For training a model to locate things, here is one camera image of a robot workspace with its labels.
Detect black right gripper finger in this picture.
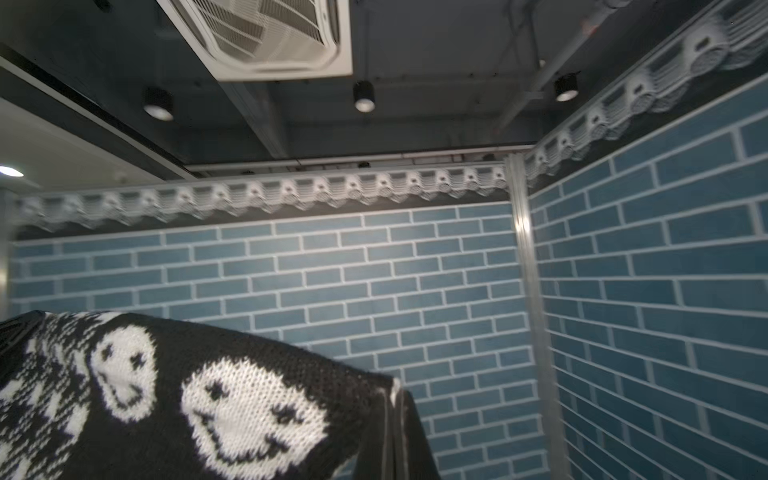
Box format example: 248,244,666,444
352,387,441,480

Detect black white smiley scarf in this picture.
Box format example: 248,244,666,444
1,311,397,479

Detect ceiling spotlight centre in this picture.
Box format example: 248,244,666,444
353,80,376,114

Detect ceiling spotlight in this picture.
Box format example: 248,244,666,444
143,86,174,122
554,72,579,103
353,80,376,114

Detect ceiling spotlight right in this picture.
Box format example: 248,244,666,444
554,72,579,103

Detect ceiling spotlight left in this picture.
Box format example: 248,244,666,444
143,86,174,122

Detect white ceiling air conditioner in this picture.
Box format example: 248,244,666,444
158,0,353,82

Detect white decorative roof trim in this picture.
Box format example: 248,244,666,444
14,1,767,235

